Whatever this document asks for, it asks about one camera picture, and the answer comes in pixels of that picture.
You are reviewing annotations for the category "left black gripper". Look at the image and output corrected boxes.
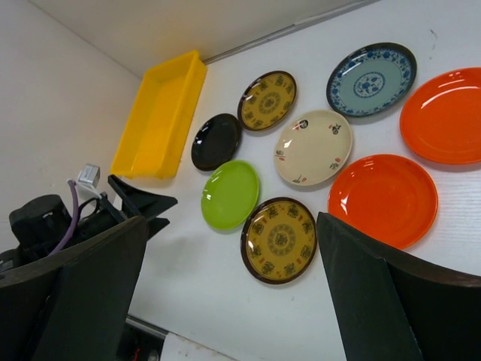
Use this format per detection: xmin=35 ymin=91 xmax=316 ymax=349
xmin=73 ymin=174 xmax=177 ymax=241

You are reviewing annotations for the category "yellow plastic bin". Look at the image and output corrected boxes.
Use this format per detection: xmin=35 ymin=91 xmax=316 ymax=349
xmin=110 ymin=50 xmax=207 ymax=179

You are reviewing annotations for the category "blue white patterned plate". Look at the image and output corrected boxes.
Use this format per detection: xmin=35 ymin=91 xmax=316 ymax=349
xmin=326 ymin=42 xmax=417 ymax=118

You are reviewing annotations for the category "orange plate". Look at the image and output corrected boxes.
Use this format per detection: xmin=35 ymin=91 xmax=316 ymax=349
xmin=328 ymin=154 xmax=439 ymax=249
xmin=399 ymin=67 xmax=480 ymax=165

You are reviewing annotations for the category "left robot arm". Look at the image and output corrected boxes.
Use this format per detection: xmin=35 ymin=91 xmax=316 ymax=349
xmin=1 ymin=175 xmax=178 ymax=273

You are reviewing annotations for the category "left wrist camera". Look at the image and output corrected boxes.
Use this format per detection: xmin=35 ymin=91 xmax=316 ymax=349
xmin=77 ymin=164 xmax=101 ymax=188

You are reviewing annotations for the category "orange plate far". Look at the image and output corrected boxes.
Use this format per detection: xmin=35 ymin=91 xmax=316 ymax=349
xmin=399 ymin=67 xmax=480 ymax=165

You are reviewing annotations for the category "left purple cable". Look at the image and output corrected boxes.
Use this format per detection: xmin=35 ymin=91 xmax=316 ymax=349
xmin=47 ymin=179 xmax=80 ymax=257

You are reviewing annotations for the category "cream plate with motifs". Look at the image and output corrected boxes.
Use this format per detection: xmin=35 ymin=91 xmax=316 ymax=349
xmin=274 ymin=110 xmax=354 ymax=187

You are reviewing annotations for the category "green plate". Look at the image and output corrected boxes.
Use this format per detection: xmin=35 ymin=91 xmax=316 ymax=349
xmin=201 ymin=160 xmax=260 ymax=231

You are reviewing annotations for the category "orange plate near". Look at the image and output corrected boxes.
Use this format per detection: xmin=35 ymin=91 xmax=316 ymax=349
xmin=328 ymin=154 xmax=439 ymax=249

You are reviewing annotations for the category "black plate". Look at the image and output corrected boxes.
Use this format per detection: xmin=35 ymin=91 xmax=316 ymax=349
xmin=191 ymin=113 xmax=242 ymax=171

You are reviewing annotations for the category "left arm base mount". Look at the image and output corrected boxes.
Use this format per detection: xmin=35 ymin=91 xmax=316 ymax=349
xmin=115 ymin=315 xmax=168 ymax=361

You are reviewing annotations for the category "yellow patterned plate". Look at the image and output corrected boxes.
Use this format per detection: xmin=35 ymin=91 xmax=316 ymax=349
xmin=240 ymin=197 xmax=318 ymax=285
xmin=237 ymin=70 xmax=298 ymax=132

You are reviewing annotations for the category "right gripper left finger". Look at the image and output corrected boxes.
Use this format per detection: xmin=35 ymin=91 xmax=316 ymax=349
xmin=1 ymin=217 xmax=147 ymax=360

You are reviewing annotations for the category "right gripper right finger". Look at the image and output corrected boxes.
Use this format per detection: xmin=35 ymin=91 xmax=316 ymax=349
xmin=316 ymin=212 xmax=480 ymax=360

